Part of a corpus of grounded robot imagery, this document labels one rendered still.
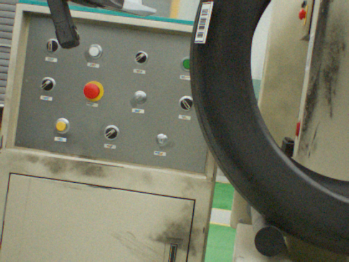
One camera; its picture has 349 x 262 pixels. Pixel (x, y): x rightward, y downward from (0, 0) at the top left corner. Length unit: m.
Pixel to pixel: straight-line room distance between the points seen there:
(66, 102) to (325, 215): 1.00
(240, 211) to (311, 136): 0.20
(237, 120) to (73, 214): 0.90
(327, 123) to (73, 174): 0.70
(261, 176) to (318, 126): 0.43
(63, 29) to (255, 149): 0.37
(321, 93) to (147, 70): 0.57
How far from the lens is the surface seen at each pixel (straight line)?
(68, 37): 1.23
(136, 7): 1.21
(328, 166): 1.51
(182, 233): 1.88
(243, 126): 1.09
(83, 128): 1.94
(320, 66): 1.51
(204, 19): 1.10
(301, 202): 1.10
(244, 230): 1.42
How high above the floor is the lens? 1.11
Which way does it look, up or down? 3 degrees down
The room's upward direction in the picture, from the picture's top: 8 degrees clockwise
